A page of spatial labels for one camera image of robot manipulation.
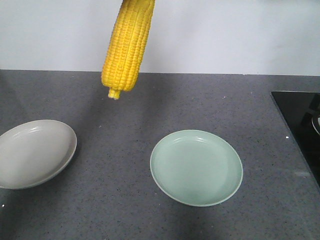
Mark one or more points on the cream plate on side counter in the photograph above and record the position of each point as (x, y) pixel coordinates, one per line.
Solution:
(35, 152)

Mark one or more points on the black glass gas hob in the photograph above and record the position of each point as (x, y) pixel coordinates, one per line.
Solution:
(301, 112)

